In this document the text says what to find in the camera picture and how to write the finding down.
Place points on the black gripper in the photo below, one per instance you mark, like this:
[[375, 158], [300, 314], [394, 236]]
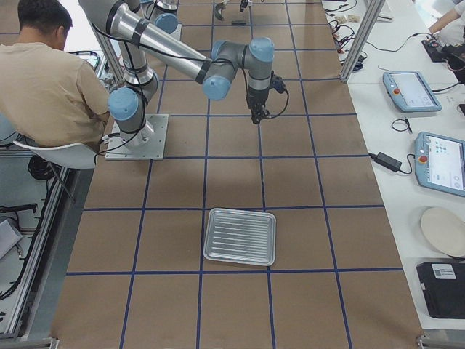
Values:
[[255, 99]]

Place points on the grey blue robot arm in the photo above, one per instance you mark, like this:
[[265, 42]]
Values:
[[124, 22], [162, 14]]

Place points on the ribbed aluminium tray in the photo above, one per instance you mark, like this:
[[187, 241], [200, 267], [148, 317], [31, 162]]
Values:
[[240, 236]]

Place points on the grey brake pad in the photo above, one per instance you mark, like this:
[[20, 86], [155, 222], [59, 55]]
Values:
[[238, 22]]

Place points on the olive metal brake shoe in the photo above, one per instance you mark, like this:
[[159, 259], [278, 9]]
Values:
[[218, 9]]

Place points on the black power adapter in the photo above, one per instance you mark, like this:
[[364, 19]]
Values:
[[386, 161]]

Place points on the upper blue teach pendant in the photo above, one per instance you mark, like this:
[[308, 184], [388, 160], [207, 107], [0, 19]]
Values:
[[410, 92]]

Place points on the blue teach pendant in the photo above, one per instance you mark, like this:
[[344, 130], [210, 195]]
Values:
[[439, 163], [410, 92]]

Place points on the white plastic chair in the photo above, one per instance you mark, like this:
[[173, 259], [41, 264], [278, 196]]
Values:
[[73, 156]]

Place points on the lower blue teach pendant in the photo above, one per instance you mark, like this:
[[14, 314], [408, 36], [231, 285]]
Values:
[[439, 163]]

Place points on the person at right table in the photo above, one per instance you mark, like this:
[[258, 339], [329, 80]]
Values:
[[447, 43]]

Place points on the person in beige shirt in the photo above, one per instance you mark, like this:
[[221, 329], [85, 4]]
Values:
[[48, 95]]

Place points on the beige round plate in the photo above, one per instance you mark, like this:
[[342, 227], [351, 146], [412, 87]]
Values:
[[444, 231]]

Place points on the black tablet with label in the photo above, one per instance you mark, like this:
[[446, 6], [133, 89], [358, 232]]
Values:
[[442, 285]]

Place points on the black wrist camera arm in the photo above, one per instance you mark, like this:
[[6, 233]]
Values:
[[277, 84]]

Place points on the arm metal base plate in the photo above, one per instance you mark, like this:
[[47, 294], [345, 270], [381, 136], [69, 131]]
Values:
[[148, 143]]

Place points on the aluminium frame post right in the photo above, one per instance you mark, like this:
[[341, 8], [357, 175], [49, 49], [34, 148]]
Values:
[[361, 37]]

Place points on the aluminium frame post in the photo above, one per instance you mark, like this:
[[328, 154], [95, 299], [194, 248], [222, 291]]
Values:
[[111, 70], [361, 37]]

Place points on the aluminium frame post left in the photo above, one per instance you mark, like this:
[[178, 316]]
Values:
[[111, 70]]

